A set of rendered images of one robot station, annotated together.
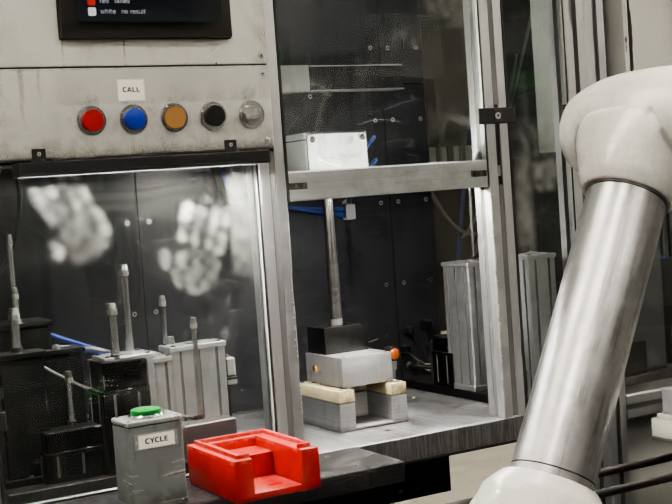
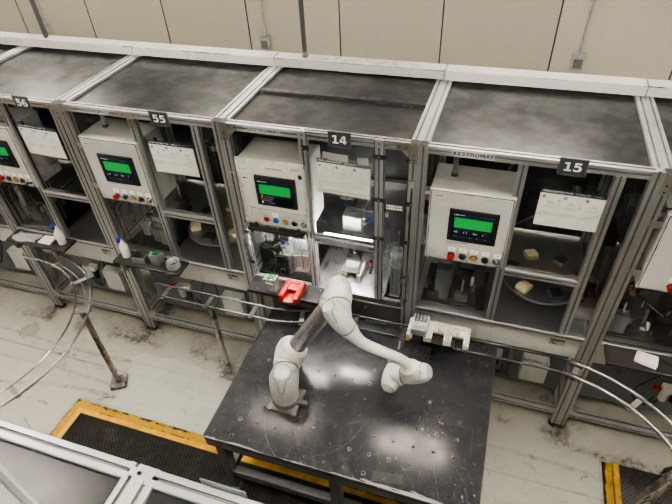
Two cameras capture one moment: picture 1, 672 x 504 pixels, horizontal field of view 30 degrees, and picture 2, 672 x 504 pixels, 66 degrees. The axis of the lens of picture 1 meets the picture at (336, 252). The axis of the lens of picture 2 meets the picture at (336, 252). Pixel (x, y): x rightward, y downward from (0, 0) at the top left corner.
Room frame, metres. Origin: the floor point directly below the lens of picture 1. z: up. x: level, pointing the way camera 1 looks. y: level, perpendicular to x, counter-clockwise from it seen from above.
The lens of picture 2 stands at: (0.38, -1.85, 3.29)
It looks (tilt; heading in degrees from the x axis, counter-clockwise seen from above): 41 degrees down; 49
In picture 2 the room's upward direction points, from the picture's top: 3 degrees counter-clockwise
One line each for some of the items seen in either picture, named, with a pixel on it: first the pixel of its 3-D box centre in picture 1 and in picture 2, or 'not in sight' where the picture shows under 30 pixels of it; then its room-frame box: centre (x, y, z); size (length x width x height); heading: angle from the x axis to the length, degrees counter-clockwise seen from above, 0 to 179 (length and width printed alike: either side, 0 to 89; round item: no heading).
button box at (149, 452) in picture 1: (147, 456); (272, 282); (1.63, 0.27, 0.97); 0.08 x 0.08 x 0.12; 29
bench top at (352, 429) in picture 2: not in sight; (358, 391); (1.60, -0.56, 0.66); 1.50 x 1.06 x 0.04; 119
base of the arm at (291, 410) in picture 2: not in sight; (289, 398); (1.26, -0.34, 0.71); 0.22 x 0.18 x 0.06; 119
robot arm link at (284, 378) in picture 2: not in sight; (283, 382); (1.25, -0.31, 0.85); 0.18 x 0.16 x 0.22; 45
